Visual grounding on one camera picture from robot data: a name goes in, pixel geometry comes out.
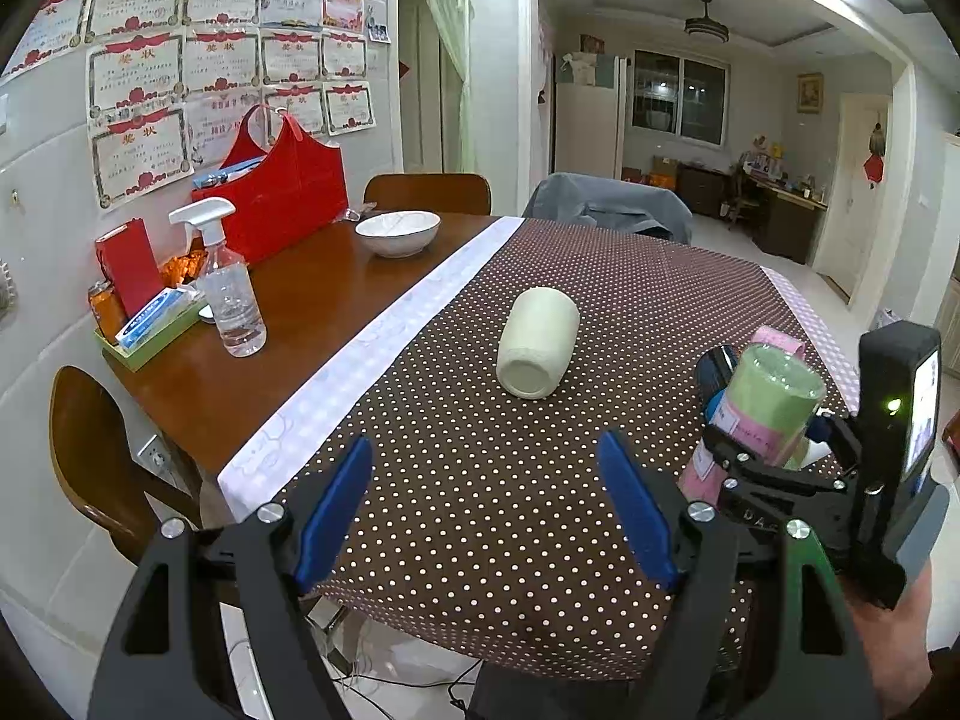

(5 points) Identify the person's right hand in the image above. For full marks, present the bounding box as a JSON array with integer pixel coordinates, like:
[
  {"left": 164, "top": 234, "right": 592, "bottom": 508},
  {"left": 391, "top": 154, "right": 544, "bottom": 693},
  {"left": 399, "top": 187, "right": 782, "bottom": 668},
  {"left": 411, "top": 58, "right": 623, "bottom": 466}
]
[{"left": 847, "top": 562, "right": 935, "bottom": 720}]

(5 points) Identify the green cup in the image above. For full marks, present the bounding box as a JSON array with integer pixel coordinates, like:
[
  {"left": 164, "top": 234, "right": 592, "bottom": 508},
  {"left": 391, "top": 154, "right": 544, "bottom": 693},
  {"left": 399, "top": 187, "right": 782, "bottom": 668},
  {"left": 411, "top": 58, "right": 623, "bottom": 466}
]
[{"left": 724, "top": 343, "right": 827, "bottom": 467}]

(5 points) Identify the red box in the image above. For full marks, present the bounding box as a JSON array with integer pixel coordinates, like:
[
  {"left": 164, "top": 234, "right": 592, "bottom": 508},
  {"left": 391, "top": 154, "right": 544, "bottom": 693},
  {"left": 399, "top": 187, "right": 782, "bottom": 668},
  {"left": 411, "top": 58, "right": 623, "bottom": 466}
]
[{"left": 94, "top": 218, "right": 168, "bottom": 317}]

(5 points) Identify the wall power outlet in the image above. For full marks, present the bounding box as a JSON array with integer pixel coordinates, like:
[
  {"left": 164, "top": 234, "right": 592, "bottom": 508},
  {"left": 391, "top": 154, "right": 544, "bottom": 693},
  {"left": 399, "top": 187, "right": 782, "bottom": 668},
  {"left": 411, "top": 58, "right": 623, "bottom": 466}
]
[{"left": 137, "top": 433, "right": 182, "bottom": 479}]

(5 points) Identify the dark wooden cabinet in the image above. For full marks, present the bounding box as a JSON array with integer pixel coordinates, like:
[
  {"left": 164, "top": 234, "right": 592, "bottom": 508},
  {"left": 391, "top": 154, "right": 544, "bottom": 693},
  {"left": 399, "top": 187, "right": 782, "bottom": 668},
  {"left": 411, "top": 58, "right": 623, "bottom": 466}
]
[{"left": 677, "top": 165, "right": 733, "bottom": 219}]

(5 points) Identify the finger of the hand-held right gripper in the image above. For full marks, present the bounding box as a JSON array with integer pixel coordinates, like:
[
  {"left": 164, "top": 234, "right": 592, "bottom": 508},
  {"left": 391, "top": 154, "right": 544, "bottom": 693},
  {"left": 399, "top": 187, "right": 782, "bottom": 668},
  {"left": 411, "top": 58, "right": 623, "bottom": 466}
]
[
  {"left": 695, "top": 346, "right": 752, "bottom": 482},
  {"left": 805, "top": 409, "right": 865, "bottom": 478}
]

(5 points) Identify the window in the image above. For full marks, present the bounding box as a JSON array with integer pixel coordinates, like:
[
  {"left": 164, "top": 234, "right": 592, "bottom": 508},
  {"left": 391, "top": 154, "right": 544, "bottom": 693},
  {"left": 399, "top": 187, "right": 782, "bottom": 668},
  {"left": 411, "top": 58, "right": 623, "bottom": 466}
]
[{"left": 631, "top": 50, "right": 731, "bottom": 148}]

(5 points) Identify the dark wooden desk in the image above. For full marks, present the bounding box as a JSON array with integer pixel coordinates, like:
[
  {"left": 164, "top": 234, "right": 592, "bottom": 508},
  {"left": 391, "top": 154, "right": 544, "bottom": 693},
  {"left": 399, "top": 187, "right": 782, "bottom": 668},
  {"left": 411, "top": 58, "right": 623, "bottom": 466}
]
[{"left": 750, "top": 178, "right": 828, "bottom": 265}]

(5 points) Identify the orange packet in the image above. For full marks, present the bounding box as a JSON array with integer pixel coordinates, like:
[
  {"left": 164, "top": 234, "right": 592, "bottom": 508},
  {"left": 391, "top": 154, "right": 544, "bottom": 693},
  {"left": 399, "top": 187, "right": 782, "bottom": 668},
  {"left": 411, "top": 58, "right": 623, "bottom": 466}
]
[{"left": 88, "top": 280, "right": 125, "bottom": 340}]

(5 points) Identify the wooden chair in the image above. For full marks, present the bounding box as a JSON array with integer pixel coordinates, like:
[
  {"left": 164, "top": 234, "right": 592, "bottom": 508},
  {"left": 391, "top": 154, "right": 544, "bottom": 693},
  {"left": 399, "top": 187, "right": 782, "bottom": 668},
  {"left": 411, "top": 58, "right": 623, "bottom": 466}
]
[
  {"left": 49, "top": 365, "right": 205, "bottom": 565},
  {"left": 363, "top": 173, "right": 494, "bottom": 217}
]

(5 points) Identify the blue and white box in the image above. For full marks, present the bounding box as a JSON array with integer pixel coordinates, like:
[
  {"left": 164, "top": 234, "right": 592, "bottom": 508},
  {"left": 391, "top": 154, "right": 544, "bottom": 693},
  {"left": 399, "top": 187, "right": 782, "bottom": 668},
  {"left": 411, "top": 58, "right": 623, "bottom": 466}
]
[{"left": 116, "top": 288, "right": 203, "bottom": 350}]

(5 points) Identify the clear spray bottle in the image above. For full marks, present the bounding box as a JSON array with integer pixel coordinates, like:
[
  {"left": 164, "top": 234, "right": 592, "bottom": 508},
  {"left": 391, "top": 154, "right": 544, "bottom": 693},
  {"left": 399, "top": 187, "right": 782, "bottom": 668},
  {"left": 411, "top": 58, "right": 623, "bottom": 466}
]
[{"left": 168, "top": 197, "right": 268, "bottom": 358}]

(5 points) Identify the white door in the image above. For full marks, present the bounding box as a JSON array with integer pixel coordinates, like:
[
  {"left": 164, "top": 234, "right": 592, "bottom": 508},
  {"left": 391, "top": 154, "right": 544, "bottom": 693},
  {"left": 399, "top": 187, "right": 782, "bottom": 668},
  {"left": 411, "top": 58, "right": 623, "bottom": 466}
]
[{"left": 834, "top": 93, "right": 891, "bottom": 299}]

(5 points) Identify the wooden dining table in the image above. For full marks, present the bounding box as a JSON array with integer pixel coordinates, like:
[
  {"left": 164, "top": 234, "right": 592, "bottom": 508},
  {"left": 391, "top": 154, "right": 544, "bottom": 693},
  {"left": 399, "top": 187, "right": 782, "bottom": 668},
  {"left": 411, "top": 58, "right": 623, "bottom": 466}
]
[{"left": 101, "top": 213, "right": 502, "bottom": 492}]

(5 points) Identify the red hanging ornament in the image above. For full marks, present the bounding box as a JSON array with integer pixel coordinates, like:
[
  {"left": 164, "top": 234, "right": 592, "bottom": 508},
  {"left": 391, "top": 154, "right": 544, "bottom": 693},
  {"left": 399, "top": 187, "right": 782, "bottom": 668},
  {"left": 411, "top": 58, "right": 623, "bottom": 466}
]
[{"left": 862, "top": 111, "right": 888, "bottom": 189}]

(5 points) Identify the red felt bag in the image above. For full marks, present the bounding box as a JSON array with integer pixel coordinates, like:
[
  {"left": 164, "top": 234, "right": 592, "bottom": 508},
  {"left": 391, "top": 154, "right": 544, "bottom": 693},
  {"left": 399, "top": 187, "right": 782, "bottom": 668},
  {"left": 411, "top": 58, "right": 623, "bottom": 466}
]
[{"left": 190, "top": 106, "right": 347, "bottom": 266}]

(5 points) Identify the group of award certificates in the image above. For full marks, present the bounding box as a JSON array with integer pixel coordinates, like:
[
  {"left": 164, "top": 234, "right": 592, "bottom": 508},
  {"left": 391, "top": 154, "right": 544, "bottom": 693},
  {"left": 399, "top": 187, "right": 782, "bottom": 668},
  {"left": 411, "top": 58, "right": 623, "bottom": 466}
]
[{"left": 0, "top": 0, "right": 376, "bottom": 209}]

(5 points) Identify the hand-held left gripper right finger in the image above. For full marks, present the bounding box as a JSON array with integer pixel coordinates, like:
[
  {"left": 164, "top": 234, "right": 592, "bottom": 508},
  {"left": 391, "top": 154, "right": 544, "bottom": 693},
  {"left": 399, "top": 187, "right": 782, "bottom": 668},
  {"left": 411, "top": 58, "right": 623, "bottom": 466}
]
[{"left": 596, "top": 430, "right": 901, "bottom": 720}]

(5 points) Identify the black cable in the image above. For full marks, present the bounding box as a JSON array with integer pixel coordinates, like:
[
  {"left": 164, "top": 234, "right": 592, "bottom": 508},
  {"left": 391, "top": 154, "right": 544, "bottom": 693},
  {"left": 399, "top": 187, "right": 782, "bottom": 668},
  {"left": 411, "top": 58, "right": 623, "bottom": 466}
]
[{"left": 327, "top": 615, "right": 485, "bottom": 710}]

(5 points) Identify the pink cup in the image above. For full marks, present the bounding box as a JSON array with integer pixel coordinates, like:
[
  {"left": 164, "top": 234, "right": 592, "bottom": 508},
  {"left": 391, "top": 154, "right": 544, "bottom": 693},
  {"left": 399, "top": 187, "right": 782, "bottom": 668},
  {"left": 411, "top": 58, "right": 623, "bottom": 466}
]
[{"left": 677, "top": 325, "right": 808, "bottom": 505}]

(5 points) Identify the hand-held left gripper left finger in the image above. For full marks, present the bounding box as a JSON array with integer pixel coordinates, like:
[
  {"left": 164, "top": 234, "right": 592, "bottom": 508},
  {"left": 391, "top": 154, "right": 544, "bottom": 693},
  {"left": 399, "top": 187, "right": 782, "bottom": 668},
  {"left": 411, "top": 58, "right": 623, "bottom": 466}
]
[{"left": 86, "top": 435, "right": 376, "bottom": 720}]

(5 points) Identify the brown polka dot tablecloth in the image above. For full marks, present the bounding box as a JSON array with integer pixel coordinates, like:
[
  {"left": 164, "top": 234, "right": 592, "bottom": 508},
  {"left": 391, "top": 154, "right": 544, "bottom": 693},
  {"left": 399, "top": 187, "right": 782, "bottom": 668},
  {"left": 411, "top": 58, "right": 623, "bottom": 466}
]
[{"left": 217, "top": 215, "right": 865, "bottom": 682}]

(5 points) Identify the white refrigerator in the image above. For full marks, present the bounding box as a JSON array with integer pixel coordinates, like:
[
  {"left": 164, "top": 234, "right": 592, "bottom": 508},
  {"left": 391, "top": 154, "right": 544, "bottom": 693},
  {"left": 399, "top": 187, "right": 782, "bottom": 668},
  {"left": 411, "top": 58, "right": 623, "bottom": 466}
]
[{"left": 554, "top": 52, "right": 626, "bottom": 180}]

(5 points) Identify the green curtain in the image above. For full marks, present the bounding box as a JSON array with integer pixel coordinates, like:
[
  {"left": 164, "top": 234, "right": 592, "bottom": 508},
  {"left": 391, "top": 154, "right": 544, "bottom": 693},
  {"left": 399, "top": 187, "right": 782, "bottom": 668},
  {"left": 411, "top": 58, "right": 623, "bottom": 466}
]
[{"left": 397, "top": 0, "right": 479, "bottom": 175}]

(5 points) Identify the green tray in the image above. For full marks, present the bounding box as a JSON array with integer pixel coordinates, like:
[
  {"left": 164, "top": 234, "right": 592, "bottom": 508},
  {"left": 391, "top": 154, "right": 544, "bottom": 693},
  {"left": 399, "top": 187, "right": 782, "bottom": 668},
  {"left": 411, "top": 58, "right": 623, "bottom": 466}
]
[{"left": 93, "top": 301, "right": 203, "bottom": 374}]

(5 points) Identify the white cup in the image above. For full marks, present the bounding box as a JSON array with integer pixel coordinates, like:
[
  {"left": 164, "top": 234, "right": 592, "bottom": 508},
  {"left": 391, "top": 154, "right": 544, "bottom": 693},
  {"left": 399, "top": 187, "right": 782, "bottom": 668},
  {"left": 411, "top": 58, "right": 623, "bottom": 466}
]
[{"left": 496, "top": 287, "right": 581, "bottom": 399}]

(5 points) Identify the grey covered chair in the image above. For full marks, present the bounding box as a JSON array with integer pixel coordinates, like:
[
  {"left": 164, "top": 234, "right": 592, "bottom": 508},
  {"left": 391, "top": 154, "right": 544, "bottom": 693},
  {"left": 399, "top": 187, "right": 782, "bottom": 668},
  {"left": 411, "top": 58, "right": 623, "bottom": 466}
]
[{"left": 520, "top": 172, "right": 695, "bottom": 245}]

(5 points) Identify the ceiling lamp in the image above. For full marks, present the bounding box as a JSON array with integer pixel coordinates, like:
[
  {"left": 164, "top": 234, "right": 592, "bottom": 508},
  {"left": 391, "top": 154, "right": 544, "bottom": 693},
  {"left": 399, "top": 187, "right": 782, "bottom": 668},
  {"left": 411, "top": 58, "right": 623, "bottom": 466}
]
[{"left": 683, "top": 0, "right": 731, "bottom": 41}]

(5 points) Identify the white bowl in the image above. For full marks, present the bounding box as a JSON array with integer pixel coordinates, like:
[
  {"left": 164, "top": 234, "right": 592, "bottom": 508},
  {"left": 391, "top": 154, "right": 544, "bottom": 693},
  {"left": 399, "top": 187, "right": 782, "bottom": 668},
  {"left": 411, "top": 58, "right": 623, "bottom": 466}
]
[{"left": 355, "top": 211, "right": 442, "bottom": 259}]

